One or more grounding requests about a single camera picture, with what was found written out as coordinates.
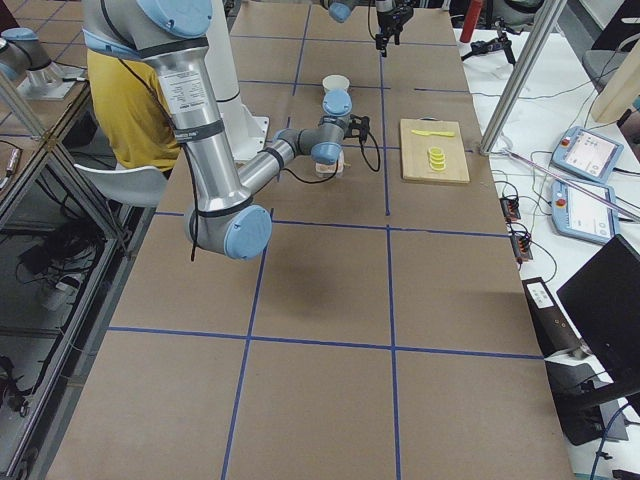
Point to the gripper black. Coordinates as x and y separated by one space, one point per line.
388 18

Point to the clear plastic egg box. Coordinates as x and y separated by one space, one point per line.
329 171

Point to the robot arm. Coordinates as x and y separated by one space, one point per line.
341 10
170 37

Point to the black brown box device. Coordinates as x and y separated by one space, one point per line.
554 333

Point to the white bowl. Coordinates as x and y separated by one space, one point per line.
335 82

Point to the yellow plastic knife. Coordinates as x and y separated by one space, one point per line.
445 134

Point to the wooden cutting board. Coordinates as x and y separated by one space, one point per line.
414 157

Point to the black tripod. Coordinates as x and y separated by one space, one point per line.
500 43

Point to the yellow lemon slices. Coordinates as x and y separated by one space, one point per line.
437 159

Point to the grey office chair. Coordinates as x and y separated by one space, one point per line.
616 41

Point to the teach pendant far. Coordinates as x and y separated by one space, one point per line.
587 154

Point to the teach pendant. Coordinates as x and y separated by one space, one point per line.
578 216
587 154

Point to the teach pendant near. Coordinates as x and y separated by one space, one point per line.
578 216

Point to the person in yellow shirt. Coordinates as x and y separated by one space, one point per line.
132 112

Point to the white plastic chair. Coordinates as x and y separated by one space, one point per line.
139 187

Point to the black laptop monitor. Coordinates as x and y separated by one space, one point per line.
602 301

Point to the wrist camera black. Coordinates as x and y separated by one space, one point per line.
358 128

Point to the aluminium frame post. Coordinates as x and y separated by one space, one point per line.
547 19

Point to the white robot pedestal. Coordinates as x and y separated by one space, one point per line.
246 133

